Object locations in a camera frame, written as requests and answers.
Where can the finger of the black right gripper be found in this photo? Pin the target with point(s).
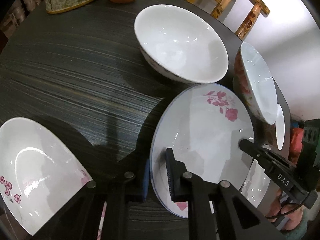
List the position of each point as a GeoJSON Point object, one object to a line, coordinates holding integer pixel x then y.
{"type": "Point", "coordinates": [276, 167]}

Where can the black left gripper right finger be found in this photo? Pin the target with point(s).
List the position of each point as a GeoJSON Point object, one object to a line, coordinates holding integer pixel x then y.
{"type": "Point", "coordinates": [185, 186]}

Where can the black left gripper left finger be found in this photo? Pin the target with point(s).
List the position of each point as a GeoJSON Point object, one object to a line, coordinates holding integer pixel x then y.
{"type": "Point", "coordinates": [145, 180]}

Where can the blue-rimmed rose plate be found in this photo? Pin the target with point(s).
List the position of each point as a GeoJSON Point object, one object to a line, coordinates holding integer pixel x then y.
{"type": "Point", "coordinates": [203, 125]}

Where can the white pink-flower plate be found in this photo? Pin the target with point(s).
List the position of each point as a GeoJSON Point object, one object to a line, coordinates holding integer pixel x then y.
{"type": "Point", "coordinates": [39, 173]}

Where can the white plate underneath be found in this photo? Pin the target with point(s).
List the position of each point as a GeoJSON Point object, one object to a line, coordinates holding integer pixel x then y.
{"type": "Point", "coordinates": [255, 185]}

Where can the rose-patterned small bowl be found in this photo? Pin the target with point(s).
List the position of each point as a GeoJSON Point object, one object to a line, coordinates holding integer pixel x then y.
{"type": "Point", "coordinates": [256, 83]}

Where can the large white bowl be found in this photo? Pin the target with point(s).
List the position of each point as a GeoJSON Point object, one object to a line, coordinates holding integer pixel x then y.
{"type": "Point", "coordinates": [180, 45]}

